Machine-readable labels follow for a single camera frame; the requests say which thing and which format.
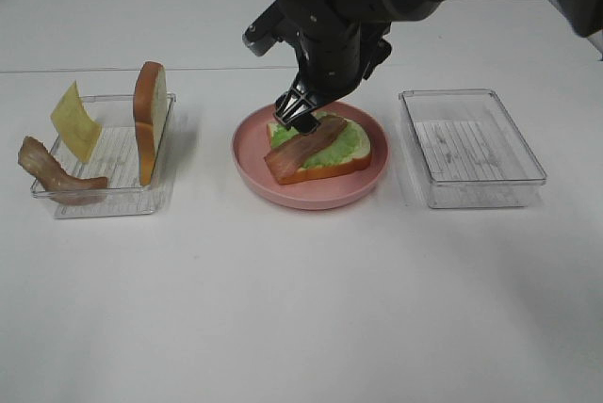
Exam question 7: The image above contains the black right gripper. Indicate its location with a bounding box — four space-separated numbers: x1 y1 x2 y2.
272 0 393 137

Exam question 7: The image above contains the bacon strip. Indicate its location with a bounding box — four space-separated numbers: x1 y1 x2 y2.
18 136 108 206
264 115 349 185

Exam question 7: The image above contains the green lettuce leaf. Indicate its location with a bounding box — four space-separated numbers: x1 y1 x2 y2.
267 119 371 170

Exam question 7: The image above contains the white bread slice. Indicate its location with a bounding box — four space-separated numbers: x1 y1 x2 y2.
267 113 374 185
133 61 169 185

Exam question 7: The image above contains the pink round plate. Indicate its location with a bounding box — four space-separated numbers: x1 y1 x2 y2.
232 102 389 210

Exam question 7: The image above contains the right clear plastic container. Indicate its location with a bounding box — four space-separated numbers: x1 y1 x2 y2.
399 89 547 209

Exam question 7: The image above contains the clear plastic container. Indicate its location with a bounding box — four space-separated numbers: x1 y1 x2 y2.
399 89 547 209
30 92 176 219

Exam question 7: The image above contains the left clear plastic container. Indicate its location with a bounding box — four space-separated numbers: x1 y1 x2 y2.
30 92 176 219

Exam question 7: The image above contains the yellow cheese slice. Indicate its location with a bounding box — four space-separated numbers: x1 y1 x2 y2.
51 81 102 163

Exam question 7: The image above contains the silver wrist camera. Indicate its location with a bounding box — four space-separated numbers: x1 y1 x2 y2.
242 1 285 56

